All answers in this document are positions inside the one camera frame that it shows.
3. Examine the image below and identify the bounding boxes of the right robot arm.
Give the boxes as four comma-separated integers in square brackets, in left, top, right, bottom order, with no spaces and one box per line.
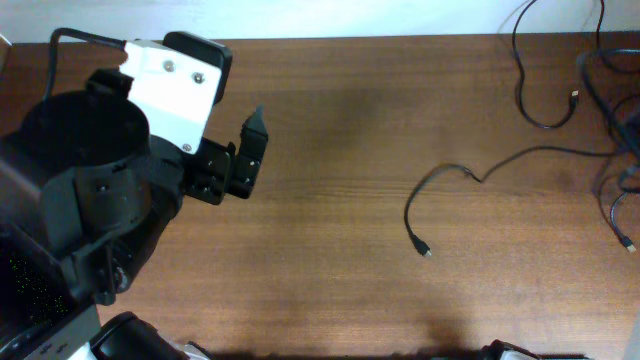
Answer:
[476,340,541,360]

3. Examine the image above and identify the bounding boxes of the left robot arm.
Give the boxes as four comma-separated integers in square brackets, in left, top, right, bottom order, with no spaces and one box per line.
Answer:
[1,69,268,359]

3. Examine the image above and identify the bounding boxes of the left camera cable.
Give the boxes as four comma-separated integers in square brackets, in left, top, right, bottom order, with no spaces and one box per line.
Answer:
[41,27,127,103]

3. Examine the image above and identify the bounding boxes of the camera cable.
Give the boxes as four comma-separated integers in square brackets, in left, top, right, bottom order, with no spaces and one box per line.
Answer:
[41,27,127,103]
[575,0,640,161]

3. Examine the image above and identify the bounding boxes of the right camera cable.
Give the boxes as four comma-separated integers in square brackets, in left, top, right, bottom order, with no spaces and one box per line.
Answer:
[575,0,640,161]

